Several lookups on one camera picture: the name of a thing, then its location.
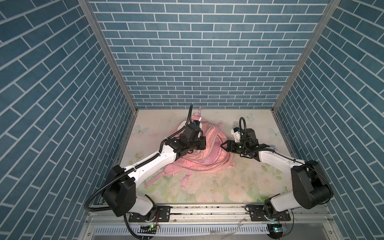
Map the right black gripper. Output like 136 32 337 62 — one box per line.
220 140 249 156

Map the pink student backpack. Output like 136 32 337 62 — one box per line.
145 110 236 189

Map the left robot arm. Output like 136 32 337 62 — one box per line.
102 136 206 219

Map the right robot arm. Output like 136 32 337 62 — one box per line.
221 140 334 213

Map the right small circuit board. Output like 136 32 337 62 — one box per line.
267 224 284 240

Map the small circuit board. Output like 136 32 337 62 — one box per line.
138 225 157 235
267 224 284 240

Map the left small circuit board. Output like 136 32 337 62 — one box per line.
138 225 157 235

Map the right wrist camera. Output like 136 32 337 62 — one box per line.
231 127 244 143

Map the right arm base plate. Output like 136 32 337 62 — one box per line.
245 205 291 222

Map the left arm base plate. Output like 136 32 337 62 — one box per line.
129 206 171 223

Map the aluminium front rail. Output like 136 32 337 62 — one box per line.
78 203 343 240

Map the left black corrugated cable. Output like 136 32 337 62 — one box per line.
83 103 194 240

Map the right corner aluminium post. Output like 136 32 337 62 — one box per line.
272 0 341 115

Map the corner aluminium post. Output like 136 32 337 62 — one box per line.
272 0 341 115
77 0 138 113

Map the left corner aluminium post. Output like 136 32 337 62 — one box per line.
77 0 138 113

